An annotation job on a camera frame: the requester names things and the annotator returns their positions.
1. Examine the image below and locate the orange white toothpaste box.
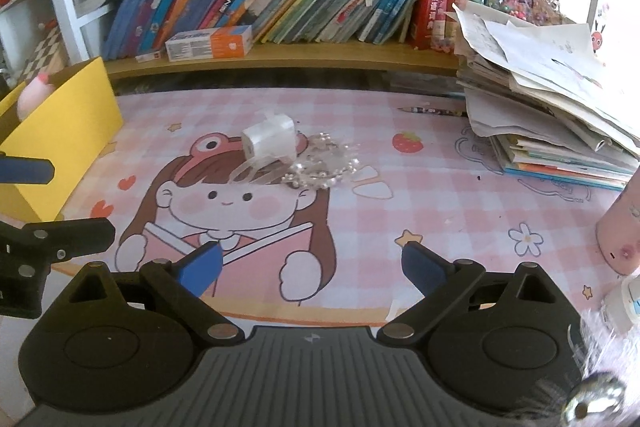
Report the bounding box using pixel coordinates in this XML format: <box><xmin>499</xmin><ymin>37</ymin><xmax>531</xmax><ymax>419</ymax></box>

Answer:
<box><xmin>165</xmin><ymin>26</ymin><xmax>253</xmax><ymax>62</ymax></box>

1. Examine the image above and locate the white power adapter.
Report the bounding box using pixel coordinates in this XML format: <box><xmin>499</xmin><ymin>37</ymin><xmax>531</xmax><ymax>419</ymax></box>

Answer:
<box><xmin>241</xmin><ymin>113</ymin><xmax>297</xmax><ymax>160</ymax></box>

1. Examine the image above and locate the pink cylinder container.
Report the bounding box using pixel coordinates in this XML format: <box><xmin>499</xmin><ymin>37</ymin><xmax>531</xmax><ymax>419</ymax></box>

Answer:
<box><xmin>595</xmin><ymin>179</ymin><xmax>640</xmax><ymax>278</ymax></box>

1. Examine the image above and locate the pink plush toy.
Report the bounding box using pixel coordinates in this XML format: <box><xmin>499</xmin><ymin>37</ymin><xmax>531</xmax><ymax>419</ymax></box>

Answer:
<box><xmin>15</xmin><ymin>74</ymin><xmax>56</xmax><ymax>118</ymax></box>

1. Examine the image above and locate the pink printed desk mat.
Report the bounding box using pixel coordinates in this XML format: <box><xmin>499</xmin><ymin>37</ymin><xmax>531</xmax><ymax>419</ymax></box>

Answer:
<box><xmin>0</xmin><ymin>87</ymin><xmax>640</xmax><ymax>408</ymax></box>

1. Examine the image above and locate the patterned dark pencil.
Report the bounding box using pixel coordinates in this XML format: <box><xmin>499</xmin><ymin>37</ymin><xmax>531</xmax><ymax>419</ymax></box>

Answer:
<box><xmin>397</xmin><ymin>106</ymin><xmax>468</xmax><ymax>116</ymax></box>

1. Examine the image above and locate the red upright book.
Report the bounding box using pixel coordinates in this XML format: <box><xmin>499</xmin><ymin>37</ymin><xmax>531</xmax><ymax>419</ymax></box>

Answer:
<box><xmin>412</xmin><ymin>0</ymin><xmax>449</xmax><ymax>51</ymax></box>

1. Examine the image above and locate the yellow cardboard box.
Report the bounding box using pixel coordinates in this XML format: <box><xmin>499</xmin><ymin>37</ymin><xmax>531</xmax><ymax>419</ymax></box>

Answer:
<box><xmin>0</xmin><ymin>57</ymin><xmax>124</xmax><ymax>223</ymax></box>

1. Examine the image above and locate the brown white chessboard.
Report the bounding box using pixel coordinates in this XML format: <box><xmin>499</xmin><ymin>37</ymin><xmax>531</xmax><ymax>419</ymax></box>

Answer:
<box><xmin>17</xmin><ymin>27</ymin><xmax>68</xmax><ymax>82</ymax></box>

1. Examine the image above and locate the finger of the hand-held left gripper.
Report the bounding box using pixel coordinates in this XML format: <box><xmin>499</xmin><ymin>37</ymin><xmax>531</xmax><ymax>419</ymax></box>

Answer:
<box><xmin>0</xmin><ymin>217</ymin><xmax>117</xmax><ymax>278</ymax></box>
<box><xmin>0</xmin><ymin>151</ymin><xmax>56</xmax><ymax>186</ymax></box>

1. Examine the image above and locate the stack of loose papers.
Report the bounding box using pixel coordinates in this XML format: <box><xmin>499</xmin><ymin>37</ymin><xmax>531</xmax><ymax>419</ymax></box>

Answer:
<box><xmin>452</xmin><ymin>2</ymin><xmax>640</xmax><ymax>192</ymax></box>

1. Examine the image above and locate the colourful beaded ornament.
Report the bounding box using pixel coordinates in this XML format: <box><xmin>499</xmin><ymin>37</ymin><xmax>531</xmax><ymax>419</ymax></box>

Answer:
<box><xmin>470</xmin><ymin>0</ymin><xmax>566</xmax><ymax>25</ymax></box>

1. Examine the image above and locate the pearl hair ornament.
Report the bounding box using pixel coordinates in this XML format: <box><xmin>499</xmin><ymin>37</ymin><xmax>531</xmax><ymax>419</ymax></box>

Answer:
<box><xmin>230</xmin><ymin>132</ymin><xmax>373</xmax><ymax>192</ymax></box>

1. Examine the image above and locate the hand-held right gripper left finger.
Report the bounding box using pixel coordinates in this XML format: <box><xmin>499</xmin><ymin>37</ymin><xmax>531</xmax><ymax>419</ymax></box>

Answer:
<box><xmin>50</xmin><ymin>241</ymin><xmax>246</xmax><ymax>349</ymax></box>

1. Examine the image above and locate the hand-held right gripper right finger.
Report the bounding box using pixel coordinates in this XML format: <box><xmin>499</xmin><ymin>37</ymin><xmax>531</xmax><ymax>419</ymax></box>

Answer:
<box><xmin>376</xmin><ymin>241</ymin><xmax>577</xmax><ymax>348</ymax></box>

